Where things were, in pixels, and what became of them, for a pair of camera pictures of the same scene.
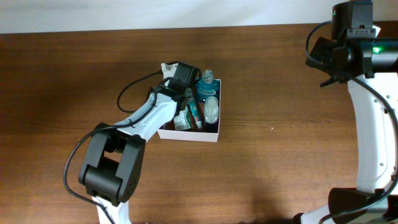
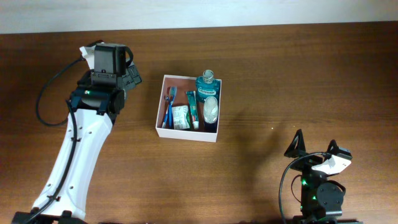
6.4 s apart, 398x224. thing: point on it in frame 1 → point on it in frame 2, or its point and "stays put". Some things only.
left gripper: (191, 92) → (132, 76)
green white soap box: (181, 121) stays put
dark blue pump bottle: (211, 114) stays put
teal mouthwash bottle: (208, 86) stays put
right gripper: (321, 53) → (300, 148)
